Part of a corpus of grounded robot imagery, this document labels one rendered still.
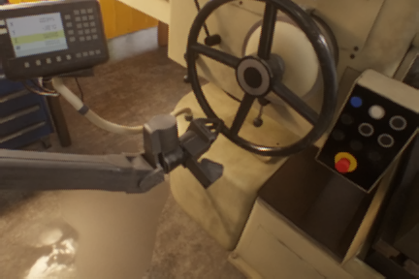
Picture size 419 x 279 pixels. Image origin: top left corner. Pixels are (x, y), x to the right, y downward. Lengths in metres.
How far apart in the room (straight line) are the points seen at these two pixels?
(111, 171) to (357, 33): 0.60
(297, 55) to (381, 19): 0.20
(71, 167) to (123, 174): 0.10
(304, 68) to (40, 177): 0.55
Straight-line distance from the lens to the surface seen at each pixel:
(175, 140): 0.57
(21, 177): 0.49
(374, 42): 0.71
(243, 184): 1.27
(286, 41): 0.65
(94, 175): 0.53
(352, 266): 0.89
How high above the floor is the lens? 1.59
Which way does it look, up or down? 38 degrees down
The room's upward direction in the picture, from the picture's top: 9 degrees clockwise
